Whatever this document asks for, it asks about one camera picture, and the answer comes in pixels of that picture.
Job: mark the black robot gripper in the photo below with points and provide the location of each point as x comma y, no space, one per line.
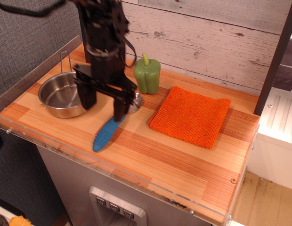
105,75

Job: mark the blue handled metal spoon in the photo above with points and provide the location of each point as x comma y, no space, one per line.
107,131

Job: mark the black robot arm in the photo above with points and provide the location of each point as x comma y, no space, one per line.
104,26

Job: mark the stainless steel pot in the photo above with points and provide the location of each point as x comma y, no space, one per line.
59,95

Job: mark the green toy bell pepper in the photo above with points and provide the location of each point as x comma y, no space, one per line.
147,74

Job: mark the grey toy kitchen cabinet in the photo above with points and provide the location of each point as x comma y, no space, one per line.
73,180

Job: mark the orange knitted cloth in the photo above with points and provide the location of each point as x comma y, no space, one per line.
190,117

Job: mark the silver dispenser button panel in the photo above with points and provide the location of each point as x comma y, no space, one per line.
111,210

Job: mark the orange yellow object bottom left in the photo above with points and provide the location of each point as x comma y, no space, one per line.
19,221

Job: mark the clear acrylic edge guard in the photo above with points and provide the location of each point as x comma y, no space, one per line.
194,179

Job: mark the white toy sink unit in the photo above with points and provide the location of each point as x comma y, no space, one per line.
271,153

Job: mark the dark left upright post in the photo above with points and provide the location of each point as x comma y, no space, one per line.
83,33

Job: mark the dark upright post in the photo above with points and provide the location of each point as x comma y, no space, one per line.
83,33
275,63

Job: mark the dark right upright post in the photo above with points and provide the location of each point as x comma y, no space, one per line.
275,63

